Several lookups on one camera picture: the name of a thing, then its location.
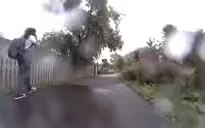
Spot large leafy tree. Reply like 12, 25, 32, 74
39, 0, 125, 66

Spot dark grey asphalt path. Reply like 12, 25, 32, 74
0, 75, 173, 128

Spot brownish bushes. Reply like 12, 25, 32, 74
119, 23, 205, 88

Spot pale wooden picket fence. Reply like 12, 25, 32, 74
0, 31, 98, 91

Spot weedy grass verge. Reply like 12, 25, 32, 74
122, 79, 205, 128

